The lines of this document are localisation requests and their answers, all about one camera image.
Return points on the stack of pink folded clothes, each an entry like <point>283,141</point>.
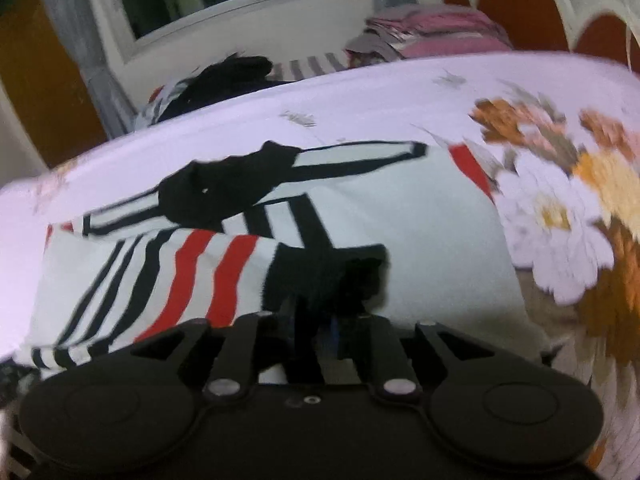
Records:
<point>440,30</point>

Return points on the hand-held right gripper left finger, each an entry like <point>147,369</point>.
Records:
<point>237,350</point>

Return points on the grey curtain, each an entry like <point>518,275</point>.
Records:
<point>75,25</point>

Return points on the pink floral bedsheet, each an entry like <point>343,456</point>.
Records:
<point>380,100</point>

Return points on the white black red striped shirt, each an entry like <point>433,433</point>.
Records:
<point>415,240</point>

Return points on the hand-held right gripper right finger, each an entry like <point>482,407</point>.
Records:
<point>387,355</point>

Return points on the pile of dark clothes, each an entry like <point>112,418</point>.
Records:
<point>225,77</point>

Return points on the grey striped mattress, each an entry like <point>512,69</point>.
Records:
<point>312,65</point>

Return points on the white and brown arched headboard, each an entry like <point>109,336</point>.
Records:
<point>545,5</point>

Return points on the orange wooden door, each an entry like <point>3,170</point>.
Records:
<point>45,90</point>

